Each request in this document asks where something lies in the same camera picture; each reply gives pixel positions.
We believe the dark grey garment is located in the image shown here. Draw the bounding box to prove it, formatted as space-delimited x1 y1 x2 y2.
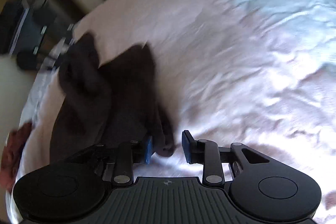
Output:
49 32 177 163

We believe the red knitted sweater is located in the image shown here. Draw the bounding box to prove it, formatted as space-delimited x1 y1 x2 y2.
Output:
0 122 35 191

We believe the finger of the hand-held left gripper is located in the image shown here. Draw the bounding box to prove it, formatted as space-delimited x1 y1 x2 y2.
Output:
33 24 77 71

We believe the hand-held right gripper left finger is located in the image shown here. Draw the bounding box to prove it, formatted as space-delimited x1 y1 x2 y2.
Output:
63 135 153 186

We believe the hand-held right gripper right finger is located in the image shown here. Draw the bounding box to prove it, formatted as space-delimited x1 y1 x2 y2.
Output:
182 130 271 186

